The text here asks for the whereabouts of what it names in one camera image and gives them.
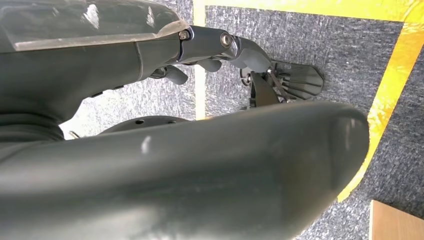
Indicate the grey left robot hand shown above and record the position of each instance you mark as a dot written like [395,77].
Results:
[198,179]

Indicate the black round robot disc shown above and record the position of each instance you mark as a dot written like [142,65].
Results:
[142,122]

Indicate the dark ribbed robot foot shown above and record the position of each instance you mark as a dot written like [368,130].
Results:
[298,81]

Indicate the light wooden desk leg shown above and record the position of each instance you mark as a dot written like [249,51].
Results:
[397,222]

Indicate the yellow floor tape square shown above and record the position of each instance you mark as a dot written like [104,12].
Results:
[391,82]

